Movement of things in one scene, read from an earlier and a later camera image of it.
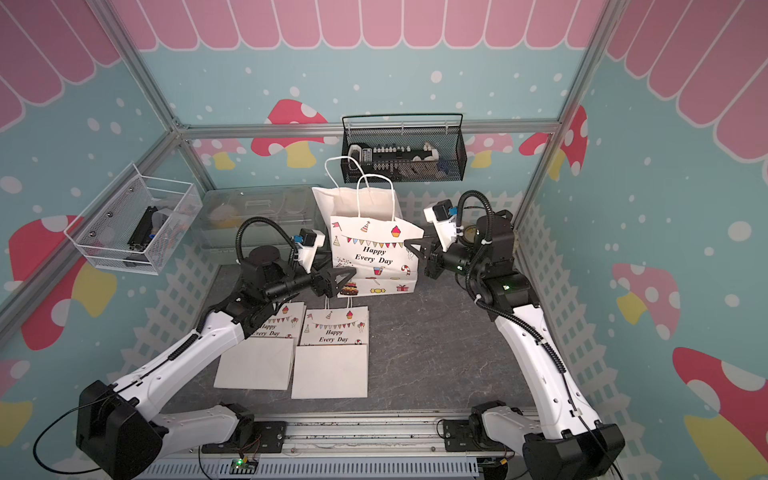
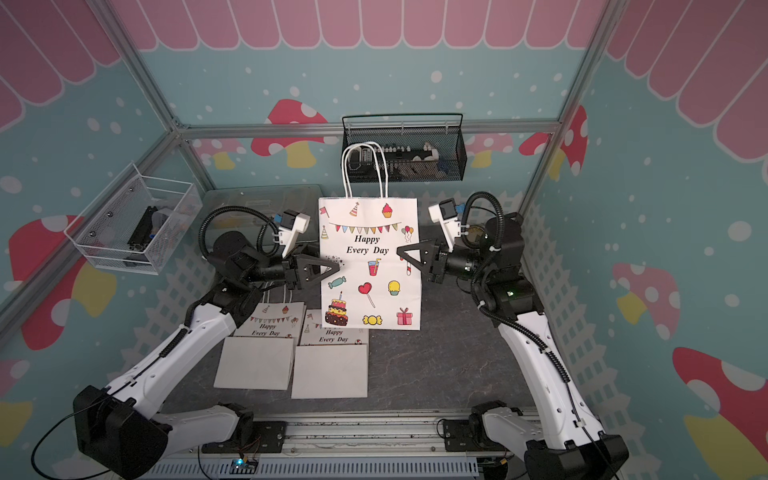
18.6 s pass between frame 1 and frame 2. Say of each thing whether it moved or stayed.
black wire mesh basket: stayed
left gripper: moved
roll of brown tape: stayed
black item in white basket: stayed
